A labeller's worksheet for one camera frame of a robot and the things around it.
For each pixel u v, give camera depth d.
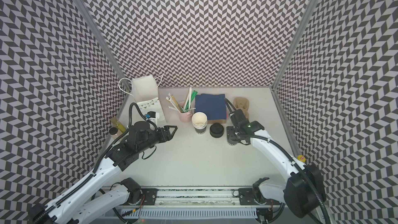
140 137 0.55
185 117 0.95
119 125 0.87
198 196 0.75
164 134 0.64
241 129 0.58
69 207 0.40
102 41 0.92
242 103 1.02
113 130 0.83
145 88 1.01
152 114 0.66
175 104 0.89
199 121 0.89
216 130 0.92
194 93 0.91
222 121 0.96
